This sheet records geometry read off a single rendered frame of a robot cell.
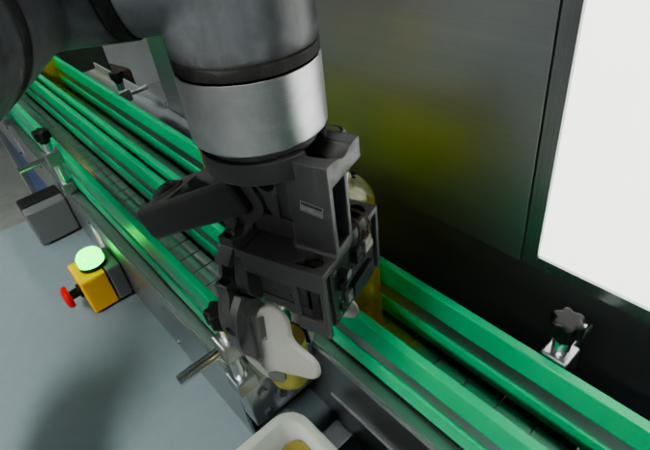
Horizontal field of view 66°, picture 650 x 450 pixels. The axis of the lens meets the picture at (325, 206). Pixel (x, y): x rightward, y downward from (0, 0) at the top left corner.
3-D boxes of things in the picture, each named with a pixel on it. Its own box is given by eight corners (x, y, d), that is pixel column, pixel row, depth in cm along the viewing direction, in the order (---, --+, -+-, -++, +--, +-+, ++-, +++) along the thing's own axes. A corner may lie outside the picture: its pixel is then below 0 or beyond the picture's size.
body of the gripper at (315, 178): (330, 350, 30) (304, 186, 23) (220, 307, 34) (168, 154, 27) (382, 269, 35) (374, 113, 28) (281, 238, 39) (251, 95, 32)
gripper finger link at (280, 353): (313, 433, 35) (308, 334, 31) (247, 400, 38) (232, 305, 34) (335, 401, 38) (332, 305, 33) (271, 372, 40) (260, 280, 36)
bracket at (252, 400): (321, 379, 63) (314, 344, 59) (261, 431, 58) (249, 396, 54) (304, 362, 65) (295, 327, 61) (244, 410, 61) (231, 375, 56)
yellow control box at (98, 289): (134, 293, 89) (120, 262, 84) (94, 317, 85) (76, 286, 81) (119, 275, 93) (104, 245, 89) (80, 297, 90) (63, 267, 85)
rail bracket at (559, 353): (592, 384, 52) (622, 294, 44) (557, 429, 48) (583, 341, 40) (554, 361, 54) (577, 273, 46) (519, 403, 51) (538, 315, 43)
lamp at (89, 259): (110, 263, 85) (103, 250, 83) (84, 277, 82) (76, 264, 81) (101, 252, 87) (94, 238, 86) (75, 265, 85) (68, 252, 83)
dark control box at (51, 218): (82, 229, 106) (65, 197, 102) (44, 248, 103) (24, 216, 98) (70, 214, 112) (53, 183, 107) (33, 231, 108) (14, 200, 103)
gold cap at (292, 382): (263, 380, 42) (252, 347, 40) (285, 348, 45) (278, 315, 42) (298, 397, 41) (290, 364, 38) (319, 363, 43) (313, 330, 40)
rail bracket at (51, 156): (81, 193, 94) (49, 130, 86) (42, 211, 91) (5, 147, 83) (73, 185, 97) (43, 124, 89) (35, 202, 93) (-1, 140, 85)
